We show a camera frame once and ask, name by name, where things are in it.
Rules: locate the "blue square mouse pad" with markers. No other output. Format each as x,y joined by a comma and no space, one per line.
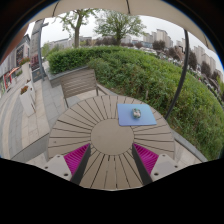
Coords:
126,116

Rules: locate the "white planter with flowers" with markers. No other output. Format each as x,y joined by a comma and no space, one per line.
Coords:
26,101

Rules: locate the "beige patio umbrella canopy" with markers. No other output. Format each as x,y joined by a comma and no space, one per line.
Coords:
106,6

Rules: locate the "brown slatted outdoor chair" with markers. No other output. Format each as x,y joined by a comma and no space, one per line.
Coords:
78,83

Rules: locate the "distant apartment buildings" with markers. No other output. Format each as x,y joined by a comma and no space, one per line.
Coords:
203,60

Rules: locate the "transparent green computer mouse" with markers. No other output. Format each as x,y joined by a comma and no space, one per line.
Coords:
136,113

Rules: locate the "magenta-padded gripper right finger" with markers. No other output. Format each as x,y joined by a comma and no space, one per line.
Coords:
147,160

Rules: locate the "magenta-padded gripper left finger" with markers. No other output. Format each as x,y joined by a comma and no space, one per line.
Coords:
76,160

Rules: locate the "tree with bare trunk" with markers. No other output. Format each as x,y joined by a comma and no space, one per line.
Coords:
77,30

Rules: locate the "tall grey sign pillar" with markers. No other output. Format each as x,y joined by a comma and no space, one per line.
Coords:
36,46

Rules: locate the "green hedge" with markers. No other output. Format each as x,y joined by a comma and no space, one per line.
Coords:
140,73

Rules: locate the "round leafy tree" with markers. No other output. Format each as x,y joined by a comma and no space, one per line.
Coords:
118,25

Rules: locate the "dark curved umbrella pole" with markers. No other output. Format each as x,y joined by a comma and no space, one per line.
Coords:
181,73

